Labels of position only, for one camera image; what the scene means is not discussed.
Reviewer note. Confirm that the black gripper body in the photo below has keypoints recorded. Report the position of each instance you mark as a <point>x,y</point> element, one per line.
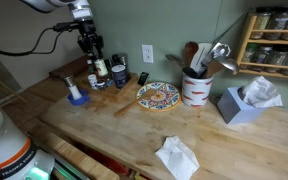
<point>90,42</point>

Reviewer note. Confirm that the white label spice bottle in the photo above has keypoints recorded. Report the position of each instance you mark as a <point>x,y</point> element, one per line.
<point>101,68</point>

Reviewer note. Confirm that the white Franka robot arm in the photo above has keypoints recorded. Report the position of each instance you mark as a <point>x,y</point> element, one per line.
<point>4,146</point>

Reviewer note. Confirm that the wooden organizer tray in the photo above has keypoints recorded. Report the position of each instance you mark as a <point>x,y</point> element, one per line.
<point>115,91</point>

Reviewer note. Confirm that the white cap sauce bottle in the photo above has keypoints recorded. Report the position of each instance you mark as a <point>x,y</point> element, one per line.
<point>90,66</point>

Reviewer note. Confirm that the dark glass bottle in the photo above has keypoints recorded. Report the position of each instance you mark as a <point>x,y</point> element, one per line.
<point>109,65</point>

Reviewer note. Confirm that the black cap dark bottle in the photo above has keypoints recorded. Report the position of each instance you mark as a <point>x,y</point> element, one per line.
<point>116,59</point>

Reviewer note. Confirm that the steel canister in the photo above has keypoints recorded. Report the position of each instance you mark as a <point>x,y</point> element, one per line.
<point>123,59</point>

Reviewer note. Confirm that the dark wooden board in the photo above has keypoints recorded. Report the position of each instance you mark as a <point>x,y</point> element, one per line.
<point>69,68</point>

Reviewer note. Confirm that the dark can with white lid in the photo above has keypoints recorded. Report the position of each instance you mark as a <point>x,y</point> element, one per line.
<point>119,77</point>

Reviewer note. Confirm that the small dark lid jar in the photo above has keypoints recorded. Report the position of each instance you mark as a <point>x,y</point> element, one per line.
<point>101,85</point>

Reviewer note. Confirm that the steel top salt grinder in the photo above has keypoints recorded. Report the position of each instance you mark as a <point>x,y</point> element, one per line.
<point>73,88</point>

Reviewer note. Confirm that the blue round dish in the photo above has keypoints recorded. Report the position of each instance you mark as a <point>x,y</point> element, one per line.
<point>79,100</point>

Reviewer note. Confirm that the small black device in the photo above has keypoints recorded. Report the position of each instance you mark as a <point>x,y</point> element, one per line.
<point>143,78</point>

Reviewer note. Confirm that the flat wooden spatula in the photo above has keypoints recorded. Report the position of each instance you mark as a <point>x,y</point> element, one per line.
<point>132,104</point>

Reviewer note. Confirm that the grey metal spoon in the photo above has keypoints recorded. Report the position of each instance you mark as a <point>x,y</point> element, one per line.
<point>175,60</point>

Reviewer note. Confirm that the colorful patterned ceramic trivet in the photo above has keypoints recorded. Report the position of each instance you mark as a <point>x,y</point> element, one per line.
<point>162,96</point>

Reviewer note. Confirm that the wooden spoon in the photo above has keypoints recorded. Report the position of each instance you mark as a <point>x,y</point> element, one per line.
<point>190,53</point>

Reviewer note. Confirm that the black utensil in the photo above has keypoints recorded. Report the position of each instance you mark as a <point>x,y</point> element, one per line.
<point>190,72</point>

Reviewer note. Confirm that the white spatula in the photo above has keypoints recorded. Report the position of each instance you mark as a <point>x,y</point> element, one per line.
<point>200,56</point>

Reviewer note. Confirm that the wooden mounting board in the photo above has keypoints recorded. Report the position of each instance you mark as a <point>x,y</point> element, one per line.
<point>80,156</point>

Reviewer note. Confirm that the white orange utensil crock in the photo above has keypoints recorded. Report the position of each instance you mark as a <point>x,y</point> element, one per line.
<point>196,90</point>

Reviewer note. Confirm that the brown wooden turner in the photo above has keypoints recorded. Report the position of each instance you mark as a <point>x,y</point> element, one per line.
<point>213,68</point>

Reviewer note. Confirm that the slotted metal turner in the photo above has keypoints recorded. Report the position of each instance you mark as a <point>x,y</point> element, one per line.
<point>217,51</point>

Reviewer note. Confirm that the round metal strainer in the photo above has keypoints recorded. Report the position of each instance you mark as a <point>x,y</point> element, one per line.
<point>214,99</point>

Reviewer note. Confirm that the crumpled white napkin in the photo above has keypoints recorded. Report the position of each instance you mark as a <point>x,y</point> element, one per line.
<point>177,157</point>

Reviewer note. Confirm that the metal ladle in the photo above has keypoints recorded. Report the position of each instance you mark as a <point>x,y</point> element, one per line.
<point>229,63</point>

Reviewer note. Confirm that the grey blue tissue box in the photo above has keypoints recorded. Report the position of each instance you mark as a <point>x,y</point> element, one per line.
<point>235,108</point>

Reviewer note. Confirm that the wooden spice rack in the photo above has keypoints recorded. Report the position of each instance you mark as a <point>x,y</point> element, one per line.
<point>247,50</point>

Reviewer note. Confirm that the white tissue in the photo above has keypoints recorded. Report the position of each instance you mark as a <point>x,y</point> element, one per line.
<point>260,92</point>

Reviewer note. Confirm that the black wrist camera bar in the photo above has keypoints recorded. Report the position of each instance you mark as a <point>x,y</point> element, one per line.
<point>72,26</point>

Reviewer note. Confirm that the white wall outlet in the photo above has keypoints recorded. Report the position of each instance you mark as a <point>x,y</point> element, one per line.
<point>147,53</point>

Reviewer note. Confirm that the aluminium frame rail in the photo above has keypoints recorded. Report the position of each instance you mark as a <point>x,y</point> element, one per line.
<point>69,170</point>

